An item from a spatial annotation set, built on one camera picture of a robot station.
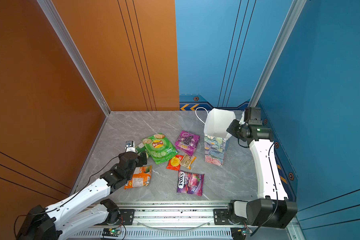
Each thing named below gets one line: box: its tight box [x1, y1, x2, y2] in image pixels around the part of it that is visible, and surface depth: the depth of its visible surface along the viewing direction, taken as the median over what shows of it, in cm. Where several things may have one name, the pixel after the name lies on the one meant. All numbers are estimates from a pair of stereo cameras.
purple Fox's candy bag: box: [176, 170, 205, 197], surface depth 83 cm
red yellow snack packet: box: [166, 154, 184, 171], surface depth 93 cm
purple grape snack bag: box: [174, 130, 200, 156], surface depth 96 cm
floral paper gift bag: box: [203, 108, 236, 167], surface depth 82 cm
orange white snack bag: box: [124, 165, 152, 190], surface depth 85 cm
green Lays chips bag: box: [142, 133, 179, 165], surface depth 97 cm
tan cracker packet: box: [179, 154, 197, 170], surface depth 93 cm
